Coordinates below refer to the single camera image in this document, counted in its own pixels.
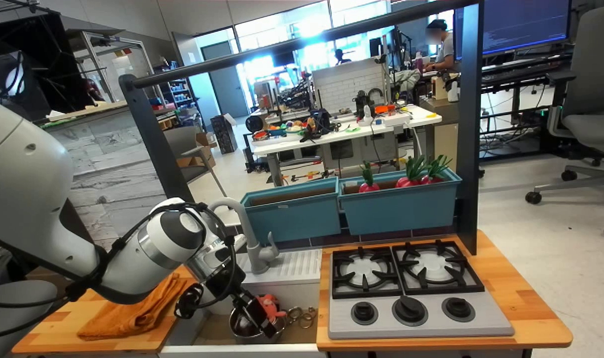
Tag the toy radish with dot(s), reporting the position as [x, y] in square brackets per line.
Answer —
[435, 171]
[409, 176]
[368, 185]

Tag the black stove burner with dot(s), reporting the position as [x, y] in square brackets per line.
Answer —
[364, 271]
[434, 266]

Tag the pink plush toy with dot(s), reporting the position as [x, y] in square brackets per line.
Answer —
[272, 304]

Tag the white cluttered table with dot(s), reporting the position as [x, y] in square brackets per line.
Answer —
[332, 136]

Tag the white toy sink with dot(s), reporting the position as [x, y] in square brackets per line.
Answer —
[297, 278]

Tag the black desk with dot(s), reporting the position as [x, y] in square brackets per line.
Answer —
[521, 67]

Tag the person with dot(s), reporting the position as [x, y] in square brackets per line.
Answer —
[446, 49]

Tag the silver pot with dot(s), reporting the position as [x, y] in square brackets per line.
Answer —
[242, 330]

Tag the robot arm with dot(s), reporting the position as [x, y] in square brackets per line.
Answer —
[28, 199]

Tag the orange towel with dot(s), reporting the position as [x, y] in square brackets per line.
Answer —
[128, 315]

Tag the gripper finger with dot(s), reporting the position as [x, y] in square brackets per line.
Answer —
[243, 309]
[265, 323]

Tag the black patterned box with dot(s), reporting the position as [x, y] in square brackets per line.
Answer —
[225, 134]

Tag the grey office chair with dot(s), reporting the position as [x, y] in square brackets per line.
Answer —
[593, 124]

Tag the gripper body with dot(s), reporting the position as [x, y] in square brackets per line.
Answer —
[224, 281]

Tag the teal planter box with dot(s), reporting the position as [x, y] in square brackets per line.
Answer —
[292, 214]
[399, 206]

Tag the large monitor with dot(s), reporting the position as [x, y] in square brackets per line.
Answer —
[521, 22]

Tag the black stove knob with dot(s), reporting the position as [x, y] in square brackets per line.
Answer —
[458, 309]
[410, 310]
[364, 313]

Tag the white brick pattern panel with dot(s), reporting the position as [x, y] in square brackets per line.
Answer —
[347, 87]

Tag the grey door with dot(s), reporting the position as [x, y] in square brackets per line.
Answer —
[225, 79]

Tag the wooden toy kitchen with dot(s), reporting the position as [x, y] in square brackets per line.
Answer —
[506, 303]

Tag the metal rings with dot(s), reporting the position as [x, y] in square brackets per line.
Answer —
[302, 316]

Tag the grey toy tap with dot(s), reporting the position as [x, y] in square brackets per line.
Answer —
[254, 248]

